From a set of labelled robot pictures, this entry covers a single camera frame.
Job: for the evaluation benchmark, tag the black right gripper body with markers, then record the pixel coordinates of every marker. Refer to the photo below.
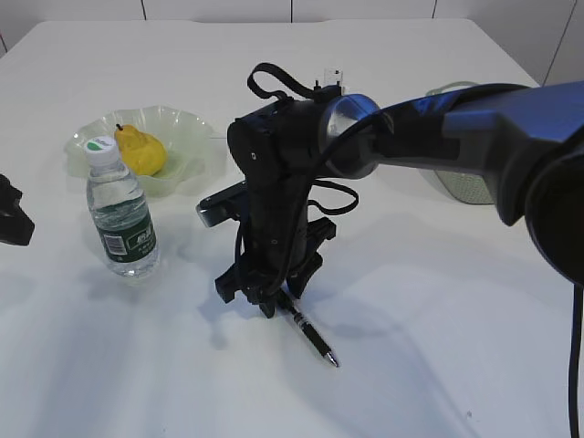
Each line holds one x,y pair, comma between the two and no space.
275,147

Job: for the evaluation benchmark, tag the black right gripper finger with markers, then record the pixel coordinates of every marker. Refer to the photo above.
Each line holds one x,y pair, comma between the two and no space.
298,280
267,302

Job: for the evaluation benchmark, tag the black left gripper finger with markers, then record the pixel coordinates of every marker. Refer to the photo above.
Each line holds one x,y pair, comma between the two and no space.
16,228

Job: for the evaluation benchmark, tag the clear plastic ruler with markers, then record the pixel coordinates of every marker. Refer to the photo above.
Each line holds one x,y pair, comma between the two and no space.
333,77

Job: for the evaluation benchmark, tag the clear water bottle green label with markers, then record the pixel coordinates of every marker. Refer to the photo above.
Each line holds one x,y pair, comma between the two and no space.
119,211

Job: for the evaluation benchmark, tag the yellow pear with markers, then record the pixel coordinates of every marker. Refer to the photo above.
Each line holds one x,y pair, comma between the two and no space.
142,152

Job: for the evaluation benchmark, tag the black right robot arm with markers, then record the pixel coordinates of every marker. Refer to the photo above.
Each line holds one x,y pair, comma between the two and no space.
526,143

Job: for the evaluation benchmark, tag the green wavy glass plate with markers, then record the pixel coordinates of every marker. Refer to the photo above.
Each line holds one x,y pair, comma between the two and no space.
192,160

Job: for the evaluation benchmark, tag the green woven plastic basket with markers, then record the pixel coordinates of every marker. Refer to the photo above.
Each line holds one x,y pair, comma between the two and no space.
463,187

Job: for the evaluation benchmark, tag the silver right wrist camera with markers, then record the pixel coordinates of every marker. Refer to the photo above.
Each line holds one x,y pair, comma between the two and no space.
230,203

